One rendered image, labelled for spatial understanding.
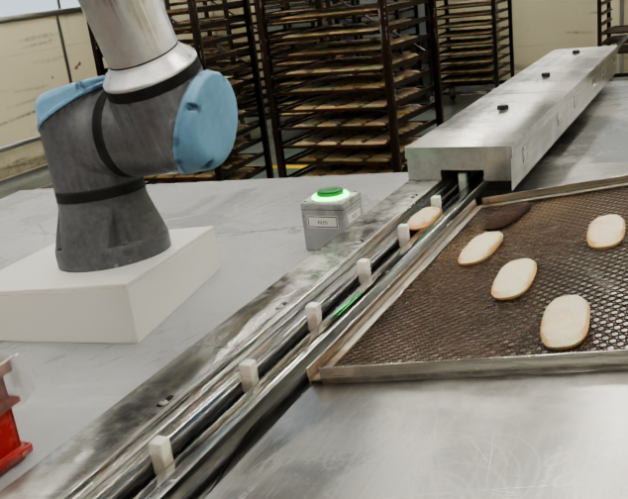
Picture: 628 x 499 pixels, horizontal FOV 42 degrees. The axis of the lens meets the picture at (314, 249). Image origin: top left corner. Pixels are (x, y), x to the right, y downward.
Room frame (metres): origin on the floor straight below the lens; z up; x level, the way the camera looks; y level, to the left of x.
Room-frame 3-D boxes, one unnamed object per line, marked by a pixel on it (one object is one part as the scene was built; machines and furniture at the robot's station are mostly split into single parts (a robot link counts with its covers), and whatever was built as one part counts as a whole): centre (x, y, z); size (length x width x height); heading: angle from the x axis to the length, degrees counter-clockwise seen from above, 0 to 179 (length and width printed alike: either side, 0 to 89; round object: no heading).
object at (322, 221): (1.17, -0.04, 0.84); 0.08 x 0.08 x 0.11; 61
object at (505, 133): (1.85, -0.55, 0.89); 1.25 x 0.18 x 0.09; 151
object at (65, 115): (1.06, 0.26, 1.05); 0.13 x 0.12 x 0.14; 62
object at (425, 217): (1.15, -0.17, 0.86); 0.10 x 0.04 x 0.01; 151
